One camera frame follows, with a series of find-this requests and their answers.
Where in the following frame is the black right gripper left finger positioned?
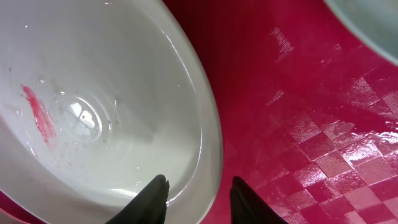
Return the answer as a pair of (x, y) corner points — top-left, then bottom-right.
(106, 174), (170, 224)

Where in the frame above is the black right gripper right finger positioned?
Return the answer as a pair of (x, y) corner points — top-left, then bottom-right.
(229, 176), (287, 224)

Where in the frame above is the white plate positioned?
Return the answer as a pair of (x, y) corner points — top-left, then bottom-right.
(1, 0), (223, 223)

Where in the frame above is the red plastic tray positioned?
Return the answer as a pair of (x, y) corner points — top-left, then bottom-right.
(0, 0), (398, 224)

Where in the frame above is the light green plate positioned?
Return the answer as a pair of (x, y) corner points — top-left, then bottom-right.
(325, 0), (397, 65)

